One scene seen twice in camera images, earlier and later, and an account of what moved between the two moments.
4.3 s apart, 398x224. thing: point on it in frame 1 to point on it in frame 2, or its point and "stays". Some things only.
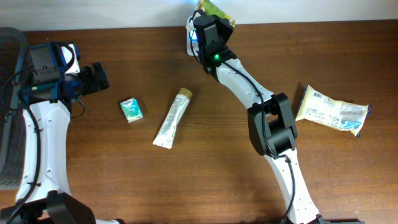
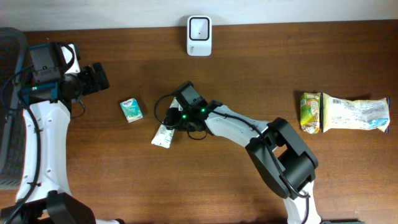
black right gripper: [224, 30] to [171, 119]
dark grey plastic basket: [13, 60] stays
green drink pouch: [211, 9] to [310, 112]
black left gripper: [94, 84] stays
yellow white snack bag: [317, 108] to [339, 113]
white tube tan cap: [165, 137] stays
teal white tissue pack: [131, 109] stays
